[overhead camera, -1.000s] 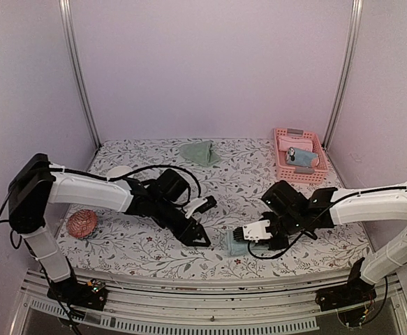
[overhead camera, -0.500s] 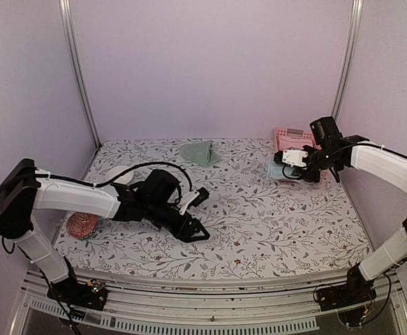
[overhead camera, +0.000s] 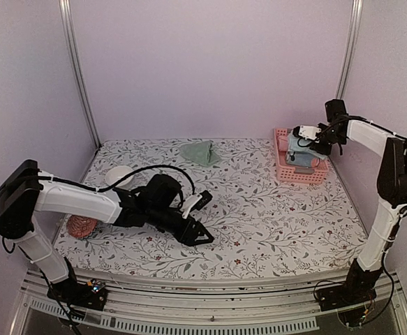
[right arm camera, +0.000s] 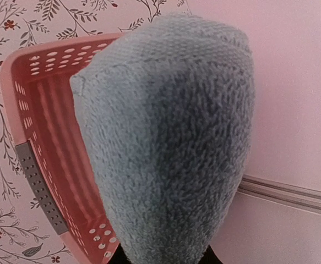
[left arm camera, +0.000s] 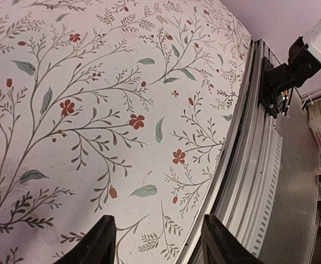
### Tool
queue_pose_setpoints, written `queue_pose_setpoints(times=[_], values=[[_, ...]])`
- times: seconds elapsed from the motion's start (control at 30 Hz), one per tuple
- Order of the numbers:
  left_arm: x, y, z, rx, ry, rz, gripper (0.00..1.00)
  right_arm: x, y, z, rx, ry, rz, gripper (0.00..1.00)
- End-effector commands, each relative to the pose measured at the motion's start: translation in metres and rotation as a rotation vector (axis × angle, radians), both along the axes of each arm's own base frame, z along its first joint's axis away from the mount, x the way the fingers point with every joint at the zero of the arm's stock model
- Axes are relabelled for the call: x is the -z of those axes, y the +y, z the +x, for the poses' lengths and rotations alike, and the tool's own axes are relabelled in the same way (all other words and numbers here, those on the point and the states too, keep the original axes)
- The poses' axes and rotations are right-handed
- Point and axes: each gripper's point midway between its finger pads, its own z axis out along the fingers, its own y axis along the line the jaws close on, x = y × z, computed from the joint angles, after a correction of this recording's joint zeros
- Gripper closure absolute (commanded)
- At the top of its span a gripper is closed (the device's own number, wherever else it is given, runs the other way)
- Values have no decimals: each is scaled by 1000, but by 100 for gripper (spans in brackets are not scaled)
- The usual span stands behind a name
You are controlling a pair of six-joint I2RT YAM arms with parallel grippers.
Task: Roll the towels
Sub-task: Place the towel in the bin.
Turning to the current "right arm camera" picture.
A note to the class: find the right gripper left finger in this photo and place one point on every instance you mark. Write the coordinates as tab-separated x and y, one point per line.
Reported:
119	257

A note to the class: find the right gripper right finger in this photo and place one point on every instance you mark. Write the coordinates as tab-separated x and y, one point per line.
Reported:
209	257

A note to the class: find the light blue towel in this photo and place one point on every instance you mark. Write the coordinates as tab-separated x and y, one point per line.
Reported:
165	113

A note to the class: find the pink plastic basket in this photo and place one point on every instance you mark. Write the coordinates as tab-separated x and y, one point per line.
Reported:
40	110

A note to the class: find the right aluminium frame post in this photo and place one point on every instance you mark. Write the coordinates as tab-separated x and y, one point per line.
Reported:
284	194

